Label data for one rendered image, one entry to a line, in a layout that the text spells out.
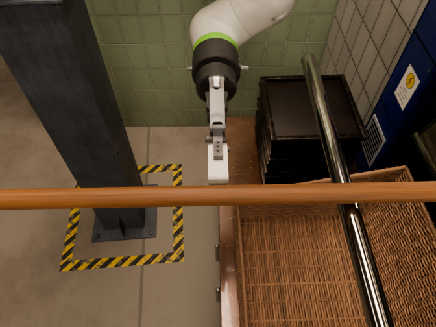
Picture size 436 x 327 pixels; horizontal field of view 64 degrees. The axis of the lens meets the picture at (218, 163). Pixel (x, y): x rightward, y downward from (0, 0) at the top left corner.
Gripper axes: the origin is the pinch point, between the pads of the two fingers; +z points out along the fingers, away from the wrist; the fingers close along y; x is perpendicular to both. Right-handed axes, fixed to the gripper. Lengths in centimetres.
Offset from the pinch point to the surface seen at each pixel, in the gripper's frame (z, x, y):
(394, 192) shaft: 6.6, -24.7, -1.4
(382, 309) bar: 21.3, -19.6, 1.6
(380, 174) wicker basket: -23, -46, 37
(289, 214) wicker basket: -22, -24, 59
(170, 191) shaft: 5.8, 6.7, -1.5
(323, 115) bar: -11.7, -19.1, 1.8
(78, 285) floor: -19, 65, 119
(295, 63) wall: -118, -43, 72
